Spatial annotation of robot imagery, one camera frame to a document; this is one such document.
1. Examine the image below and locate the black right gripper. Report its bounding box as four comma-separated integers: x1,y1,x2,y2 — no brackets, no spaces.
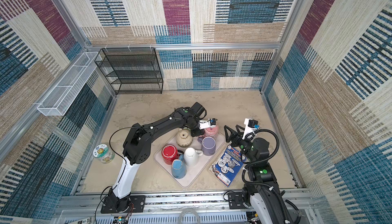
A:
224,124,256,164

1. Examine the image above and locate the pink cartoon mug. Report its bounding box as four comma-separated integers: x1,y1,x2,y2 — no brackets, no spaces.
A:
204,125,218,139

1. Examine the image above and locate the lavender purple mug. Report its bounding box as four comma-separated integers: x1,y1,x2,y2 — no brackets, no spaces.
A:
197,137,216,156

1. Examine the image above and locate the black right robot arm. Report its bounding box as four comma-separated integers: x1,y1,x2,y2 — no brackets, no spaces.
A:
224,125,301,224

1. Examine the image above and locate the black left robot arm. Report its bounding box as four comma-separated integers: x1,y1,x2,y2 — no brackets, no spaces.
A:
100,102,210,214

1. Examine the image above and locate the beige speckled ceramic mug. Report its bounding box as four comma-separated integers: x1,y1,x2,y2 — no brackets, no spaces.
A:
176,129,193,148

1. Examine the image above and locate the white mug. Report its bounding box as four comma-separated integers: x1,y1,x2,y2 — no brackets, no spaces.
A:
184,147,204,167

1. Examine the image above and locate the red mug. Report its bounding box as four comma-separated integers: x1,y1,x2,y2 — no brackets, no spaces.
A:
161,144,180,165

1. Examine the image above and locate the light blue mug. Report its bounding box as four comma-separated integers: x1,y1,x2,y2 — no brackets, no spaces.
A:
171,159,187,179

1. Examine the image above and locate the blue snack package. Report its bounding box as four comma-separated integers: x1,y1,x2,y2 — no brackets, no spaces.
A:
210,145,247,187

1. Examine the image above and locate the white plastic tray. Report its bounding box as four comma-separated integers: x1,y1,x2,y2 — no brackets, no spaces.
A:
154,133,226,188

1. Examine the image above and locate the green lidded round tin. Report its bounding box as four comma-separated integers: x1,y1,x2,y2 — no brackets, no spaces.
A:
92,144,115,164

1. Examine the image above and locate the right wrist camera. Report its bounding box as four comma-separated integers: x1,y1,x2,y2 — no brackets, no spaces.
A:
243,118,260,140

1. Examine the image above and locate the black wire mesh shelf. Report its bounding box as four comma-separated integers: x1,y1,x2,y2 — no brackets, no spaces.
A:
95,47,163,95

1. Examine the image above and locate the white wire mesh basket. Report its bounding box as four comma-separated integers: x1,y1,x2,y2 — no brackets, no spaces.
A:
37,52,98,116

